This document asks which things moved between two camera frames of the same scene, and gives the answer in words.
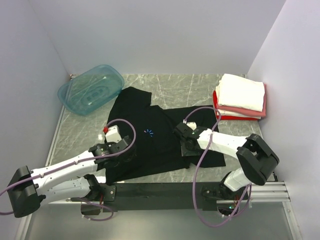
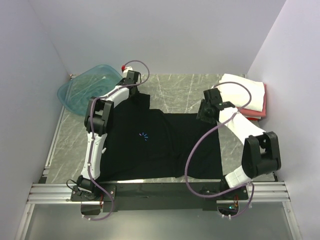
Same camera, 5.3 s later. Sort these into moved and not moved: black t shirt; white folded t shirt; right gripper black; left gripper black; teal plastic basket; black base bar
Moved: black t shirt; left gripper black; right gripper black
Not moved: white folded t shirt; teal plastic basket; black base bar
